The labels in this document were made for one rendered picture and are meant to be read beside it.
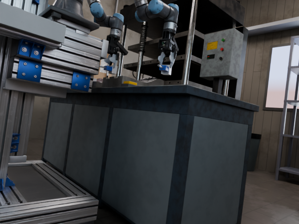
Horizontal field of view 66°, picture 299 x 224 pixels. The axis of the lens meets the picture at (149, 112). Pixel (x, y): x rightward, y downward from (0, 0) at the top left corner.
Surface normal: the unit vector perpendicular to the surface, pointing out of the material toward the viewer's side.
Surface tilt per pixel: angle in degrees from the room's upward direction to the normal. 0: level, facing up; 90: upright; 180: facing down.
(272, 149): 90
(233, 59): 90
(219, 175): 90
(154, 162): 90
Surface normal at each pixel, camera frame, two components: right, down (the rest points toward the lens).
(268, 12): -0.74, -0.11
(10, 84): 0.66, 0.07
